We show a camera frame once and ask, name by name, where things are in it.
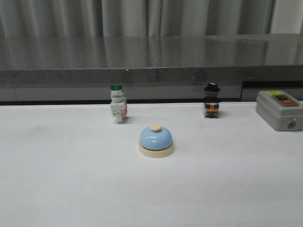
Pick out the grey granite counter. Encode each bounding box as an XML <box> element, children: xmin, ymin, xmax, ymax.
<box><xmin>0</xmin><ymin>34</ymin><xmax>303</xmax><ymax>105</ymax></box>

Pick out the green pushbutton switch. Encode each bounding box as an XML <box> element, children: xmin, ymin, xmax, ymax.
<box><xmin>110</xmin><ymin>84</ymin><xmax>127</xmax><ymax>124</ymax></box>

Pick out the grey curtain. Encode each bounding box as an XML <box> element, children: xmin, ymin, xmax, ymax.
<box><xmin>0</xmin><ymin>0</ymin><xmax>303</xmax><ymax>38</ymax></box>

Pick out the blue desk bell cream base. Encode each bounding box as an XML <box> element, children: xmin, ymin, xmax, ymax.
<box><xmin>138</xmin><ymin>124</ymin><xmax>174</xmax><ymax>158</ymax></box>

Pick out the grey on-off switch box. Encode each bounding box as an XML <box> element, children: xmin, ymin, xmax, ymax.
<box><xmin>256</xmin><ymin>90</ymin><xmax>303</xmax><ymax>131</ymax></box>

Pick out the black rotary selector switch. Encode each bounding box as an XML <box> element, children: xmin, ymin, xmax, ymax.
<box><xmin>203</xmin><ymin>82</ymin><xmax>221</xmax><ymax>118</ymax></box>

